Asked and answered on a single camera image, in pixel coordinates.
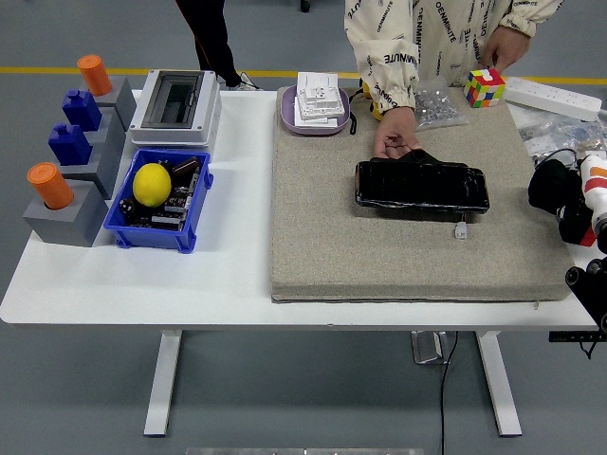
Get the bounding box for person's left hand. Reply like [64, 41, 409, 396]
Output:
[477, 23, 531, 73]

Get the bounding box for person's right hand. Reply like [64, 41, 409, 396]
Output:
[372, 106, 422, 160]

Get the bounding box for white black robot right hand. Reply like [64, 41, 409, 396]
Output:
[554, 154, 607, 224]

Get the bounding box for glossy black panel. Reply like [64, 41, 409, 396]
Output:
[354, 149, 490, 222]

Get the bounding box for black table control panel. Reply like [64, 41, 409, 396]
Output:
[548, 330, 607, 343]

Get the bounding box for yellow tool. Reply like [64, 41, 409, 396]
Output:
[358, 78, 385, 122]

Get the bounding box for multicoloured puzzle cube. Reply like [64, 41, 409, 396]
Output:
[463, 67, 507, 110]

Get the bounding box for clear bag of screws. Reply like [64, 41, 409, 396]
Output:
[414, 75, 470, 133]

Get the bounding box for white power strip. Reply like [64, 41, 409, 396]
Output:
[502, 75, 603, 122]

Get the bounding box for person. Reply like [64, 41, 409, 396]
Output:
[174, 0, 262, 91]
[344, 0, 565, 115]

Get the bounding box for clear plastic bags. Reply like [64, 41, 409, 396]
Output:
[516, 101, 607, 165]

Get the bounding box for purple oval tray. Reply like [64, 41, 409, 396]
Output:
[281, 84, 352, 137]

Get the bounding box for grey-brown mat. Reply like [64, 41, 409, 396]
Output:
[268, 86, 580, 304]

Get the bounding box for dark brown cylinder part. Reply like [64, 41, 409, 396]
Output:
[172, 156, 202, 177]

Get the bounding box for white table leg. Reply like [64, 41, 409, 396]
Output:
[142, 330, 184, 438]
[475, 330, 524, 438]

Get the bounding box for silver box under table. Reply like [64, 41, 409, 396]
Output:
[410, 330, 451, 366]

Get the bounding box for yellow lemon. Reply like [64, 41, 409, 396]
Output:
[132, 162, 173, 209]

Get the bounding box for blue plastic bin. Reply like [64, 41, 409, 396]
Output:
[102, 148, 214, 255]

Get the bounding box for grey block base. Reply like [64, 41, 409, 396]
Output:
[51, 136, 125, 200]
[80, 75, 138, 133]
[83, 107, 128, 162]
[21, 178, 111, 248]

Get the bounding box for orange cylinder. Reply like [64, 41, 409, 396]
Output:
[76, 54, 114, 98]
[26, 162, 76, 211]

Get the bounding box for blue plastic block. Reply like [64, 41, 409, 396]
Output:
[61, 88, 103, 133]
[47, 122, 94, 167]

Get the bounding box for black wrist strap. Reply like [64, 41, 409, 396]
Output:
[348, 89, 366, 137]

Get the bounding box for looped black cable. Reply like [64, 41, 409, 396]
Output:
[534, 148, 580, 170]

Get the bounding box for large white wall socket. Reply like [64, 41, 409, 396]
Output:
[292, 87, 346, 128]

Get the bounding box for small white wall socket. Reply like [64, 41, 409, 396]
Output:
[296, 71, 340, 103]

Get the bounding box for grey enclosure with clear lid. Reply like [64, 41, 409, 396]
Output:
[128, 68, 223, 148]

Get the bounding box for black cable under table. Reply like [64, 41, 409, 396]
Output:
[439, 330, 459, 455]

